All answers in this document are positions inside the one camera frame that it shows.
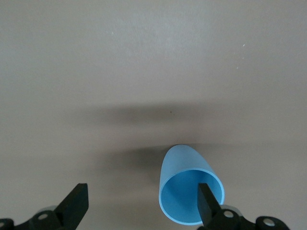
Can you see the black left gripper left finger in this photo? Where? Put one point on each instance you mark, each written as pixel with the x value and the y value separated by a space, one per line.
pixel 72 210

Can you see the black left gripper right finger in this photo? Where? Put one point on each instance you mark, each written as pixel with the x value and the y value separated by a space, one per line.
pixel 211 215

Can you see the blue plastic cup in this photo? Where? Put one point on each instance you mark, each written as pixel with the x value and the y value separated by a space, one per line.
pixel 182 163

